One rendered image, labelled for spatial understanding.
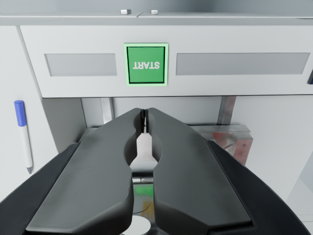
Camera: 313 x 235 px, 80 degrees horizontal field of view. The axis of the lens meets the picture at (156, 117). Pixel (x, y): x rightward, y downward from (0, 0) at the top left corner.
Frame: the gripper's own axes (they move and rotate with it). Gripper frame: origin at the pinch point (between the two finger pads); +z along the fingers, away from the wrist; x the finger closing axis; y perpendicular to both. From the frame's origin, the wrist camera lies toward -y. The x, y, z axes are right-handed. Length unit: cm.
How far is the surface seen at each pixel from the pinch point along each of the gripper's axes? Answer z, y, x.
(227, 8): 111, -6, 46
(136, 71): 14.3, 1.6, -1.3
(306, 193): 37, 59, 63
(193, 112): 28.6, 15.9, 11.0
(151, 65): 14.3, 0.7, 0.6
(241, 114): 28.6, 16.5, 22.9
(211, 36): 14.7, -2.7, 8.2
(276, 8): 111, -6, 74
